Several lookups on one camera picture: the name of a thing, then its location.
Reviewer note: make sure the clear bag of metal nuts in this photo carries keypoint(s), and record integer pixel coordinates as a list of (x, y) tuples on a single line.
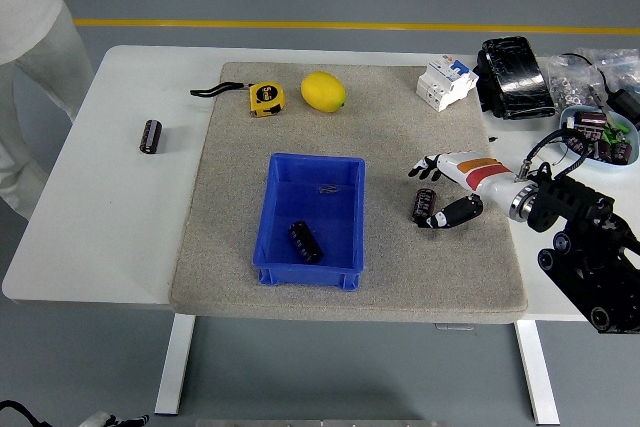
[(567, 84)]

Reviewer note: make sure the person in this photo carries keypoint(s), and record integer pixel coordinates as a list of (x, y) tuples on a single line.
[(30, 47)]

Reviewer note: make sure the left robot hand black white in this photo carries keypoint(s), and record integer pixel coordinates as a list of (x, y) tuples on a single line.
[(122, 421)]

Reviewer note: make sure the dark battery with white print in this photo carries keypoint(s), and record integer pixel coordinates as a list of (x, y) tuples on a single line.
[(422, 203), (151, 136)]

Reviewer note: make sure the light blue bowl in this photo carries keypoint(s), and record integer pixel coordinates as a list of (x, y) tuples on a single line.
[(567, 117)]

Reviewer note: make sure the grey bracket under table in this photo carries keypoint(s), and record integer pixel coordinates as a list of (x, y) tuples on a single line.
[(454, 326)]

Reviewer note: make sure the black device in plastic wrap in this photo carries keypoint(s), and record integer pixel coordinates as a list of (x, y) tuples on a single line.
[(515, 78)]

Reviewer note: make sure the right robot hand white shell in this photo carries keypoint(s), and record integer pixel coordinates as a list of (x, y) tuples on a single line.
[(480, 172)]

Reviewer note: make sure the white circuit breaker blue switch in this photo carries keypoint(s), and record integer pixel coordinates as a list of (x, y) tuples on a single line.
[(442, 87)]

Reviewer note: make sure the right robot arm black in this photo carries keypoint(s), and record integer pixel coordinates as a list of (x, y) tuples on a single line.
[(585, 227)]

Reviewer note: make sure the grey-brown mat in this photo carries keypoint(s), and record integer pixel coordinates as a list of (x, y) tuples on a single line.
[(400, 272)]

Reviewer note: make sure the yellow lemon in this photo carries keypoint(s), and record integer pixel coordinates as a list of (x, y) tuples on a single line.
[(323, 91)]

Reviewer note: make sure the blue plastic box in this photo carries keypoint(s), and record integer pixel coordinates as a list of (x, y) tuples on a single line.
[(280, 227)]

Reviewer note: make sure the white table leg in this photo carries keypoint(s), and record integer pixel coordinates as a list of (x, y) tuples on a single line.
[(175, 367), (537, 372)]

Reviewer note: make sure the green plastic pieces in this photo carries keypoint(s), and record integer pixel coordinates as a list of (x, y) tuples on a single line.
[(614, 134)]

